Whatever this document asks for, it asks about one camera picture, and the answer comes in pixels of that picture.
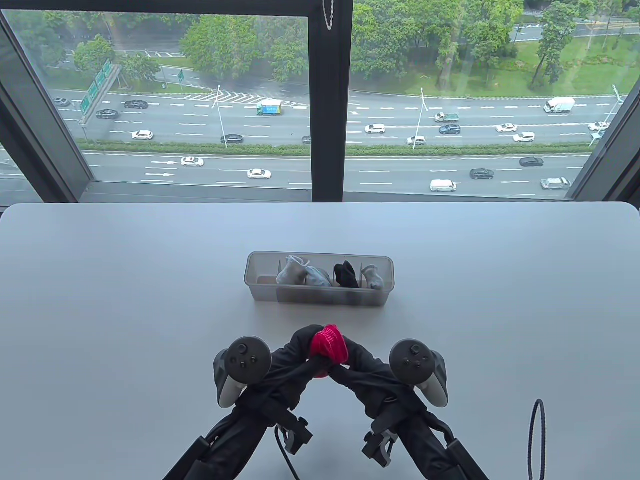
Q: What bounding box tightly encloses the person's left hand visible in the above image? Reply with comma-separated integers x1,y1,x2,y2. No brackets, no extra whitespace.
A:
235,325,332,417

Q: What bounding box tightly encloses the person's right hand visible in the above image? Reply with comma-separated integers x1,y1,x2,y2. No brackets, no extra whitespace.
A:
327,336,430,420

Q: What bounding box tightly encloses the grey and white controller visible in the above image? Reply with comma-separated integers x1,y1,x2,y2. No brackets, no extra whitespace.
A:
389,339,449,409
213,336,273,409

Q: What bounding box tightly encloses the long red sock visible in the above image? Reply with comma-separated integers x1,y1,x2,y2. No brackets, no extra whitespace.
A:
309,324,350,365

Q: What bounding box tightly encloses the grey sock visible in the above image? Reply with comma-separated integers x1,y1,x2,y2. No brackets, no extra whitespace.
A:
361,265,386,291

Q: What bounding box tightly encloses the short light blue sock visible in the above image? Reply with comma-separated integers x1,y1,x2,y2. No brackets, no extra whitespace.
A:
305,266,333,289

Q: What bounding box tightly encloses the long white sock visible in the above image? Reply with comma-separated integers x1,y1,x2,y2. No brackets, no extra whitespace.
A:
276,255,310,286

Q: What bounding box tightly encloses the black sock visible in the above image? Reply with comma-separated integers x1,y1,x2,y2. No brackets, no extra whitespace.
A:
333,261,359,289

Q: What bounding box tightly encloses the person's left forearm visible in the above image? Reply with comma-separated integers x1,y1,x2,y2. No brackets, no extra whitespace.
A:
165,400,301,480

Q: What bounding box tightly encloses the translucent divided organizer box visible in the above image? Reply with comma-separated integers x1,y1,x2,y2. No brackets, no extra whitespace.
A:
244,251,395,306

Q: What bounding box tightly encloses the black labelled adapter box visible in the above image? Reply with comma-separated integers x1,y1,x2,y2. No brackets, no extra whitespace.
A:
446,437,490,480

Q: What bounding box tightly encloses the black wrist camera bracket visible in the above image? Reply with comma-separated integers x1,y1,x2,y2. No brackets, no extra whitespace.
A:
362,419,400,468
275,414,314,456

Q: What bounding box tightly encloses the thick black cable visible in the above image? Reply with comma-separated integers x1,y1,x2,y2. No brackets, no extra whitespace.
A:
527,398,547,480

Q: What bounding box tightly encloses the black window frame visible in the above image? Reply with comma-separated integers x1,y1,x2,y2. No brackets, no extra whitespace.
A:
0,0,640,206

